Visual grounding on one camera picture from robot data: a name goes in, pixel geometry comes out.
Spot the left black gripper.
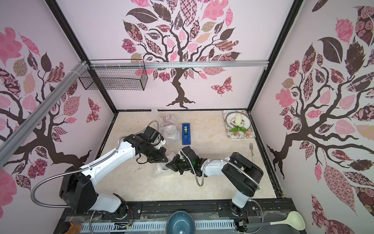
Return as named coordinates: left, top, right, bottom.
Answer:
left=141, top=143, right=169, bottom=163

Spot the blue tape dispenser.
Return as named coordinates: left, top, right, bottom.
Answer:
left=182, top=123, right=191, bottom=145

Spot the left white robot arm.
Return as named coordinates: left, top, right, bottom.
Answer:
left=59, top=126, right=168, bottom=219

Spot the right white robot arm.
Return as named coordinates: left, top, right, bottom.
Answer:
left=166, top=146, right=264, bottom=216

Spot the white decorated plate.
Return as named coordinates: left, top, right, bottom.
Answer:
left=225, top=112, right=252, bottom=131

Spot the blue ceramic bowl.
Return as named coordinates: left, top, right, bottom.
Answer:
left=165, top=211, right=196, bottom=234

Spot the metal fork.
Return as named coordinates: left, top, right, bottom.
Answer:
left=249, top=143, right=255, bottom=163

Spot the white green toy vegetable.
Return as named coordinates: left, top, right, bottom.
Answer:
left=229, top=113, right=247, bottom=133

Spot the floral placemat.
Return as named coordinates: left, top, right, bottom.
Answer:
left=222, top=110, right=256, bottom=139

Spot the brown jar black lid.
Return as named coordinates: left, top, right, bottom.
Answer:
left=59, top=222, right=83, bottom=234

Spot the left metal flex conduit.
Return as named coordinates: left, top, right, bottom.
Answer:
left=30, top=119, right=160, bottom=209

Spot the black wire basket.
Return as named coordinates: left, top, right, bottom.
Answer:
left=79, top=58, right=148, bottom=91

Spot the white slotted cable duct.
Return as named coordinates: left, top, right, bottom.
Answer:
left=91, top=219, right=236, bottom=234

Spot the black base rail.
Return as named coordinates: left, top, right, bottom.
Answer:
left=54, top=199, right=296, bottom=234

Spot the rear aluminium frame bar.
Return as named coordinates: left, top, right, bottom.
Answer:
left=90, top=60, right=269, bottom=69

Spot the aluminium frame bar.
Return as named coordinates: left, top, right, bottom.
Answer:
left=1, top=61, right=88, bottom=167
left=90, top=60, right=269, bottom=69

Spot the cream ladle grey handle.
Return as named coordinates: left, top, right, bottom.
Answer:
left=244, top=211, right=306, bottom=231

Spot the left aluminium frame bar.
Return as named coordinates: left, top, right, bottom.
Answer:
left=1, top=61, right=88, bottom=167

